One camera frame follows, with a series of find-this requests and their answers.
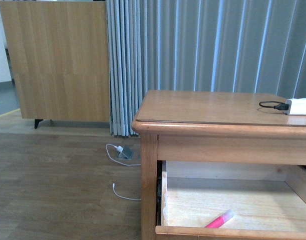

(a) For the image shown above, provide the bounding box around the black usb cable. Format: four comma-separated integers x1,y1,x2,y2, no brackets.
259,100,290,113

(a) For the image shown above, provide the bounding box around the white charger plug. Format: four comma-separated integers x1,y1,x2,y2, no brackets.
115,146,124,153

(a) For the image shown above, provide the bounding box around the wooden drawer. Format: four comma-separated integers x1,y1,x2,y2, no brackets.
155,161,306,240

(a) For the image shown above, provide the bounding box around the white power adapter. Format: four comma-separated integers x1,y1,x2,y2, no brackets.
284,98,306,116

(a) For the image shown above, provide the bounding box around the grey blue curtain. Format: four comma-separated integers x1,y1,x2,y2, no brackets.
106,0,306,137

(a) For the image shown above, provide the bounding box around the pink marker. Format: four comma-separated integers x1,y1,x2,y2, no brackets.
205,209,235,228

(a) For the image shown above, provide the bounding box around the wooden nightstand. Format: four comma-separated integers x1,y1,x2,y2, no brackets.
132,90,306,240

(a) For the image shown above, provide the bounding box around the light wooden cabinet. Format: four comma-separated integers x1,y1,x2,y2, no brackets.
0,0,110,123

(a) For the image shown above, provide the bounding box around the white charging cable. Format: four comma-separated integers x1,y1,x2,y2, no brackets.
105,143,141,201

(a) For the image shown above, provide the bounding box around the metal floor socket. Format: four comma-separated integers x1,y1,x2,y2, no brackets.
117,146,134,160

